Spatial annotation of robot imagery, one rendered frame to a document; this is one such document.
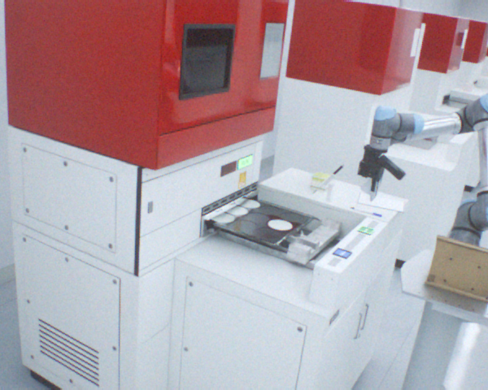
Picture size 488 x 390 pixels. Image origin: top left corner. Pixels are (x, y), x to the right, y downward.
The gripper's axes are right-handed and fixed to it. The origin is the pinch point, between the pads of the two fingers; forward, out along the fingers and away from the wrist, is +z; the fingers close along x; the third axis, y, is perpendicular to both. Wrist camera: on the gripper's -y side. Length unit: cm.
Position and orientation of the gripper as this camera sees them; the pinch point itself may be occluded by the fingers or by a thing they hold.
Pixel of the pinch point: (373, 198)
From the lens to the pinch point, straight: 210.6
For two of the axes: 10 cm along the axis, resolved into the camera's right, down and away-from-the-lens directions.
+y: -8.5, -2.7, 4.4
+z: -1.1, 9.3, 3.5
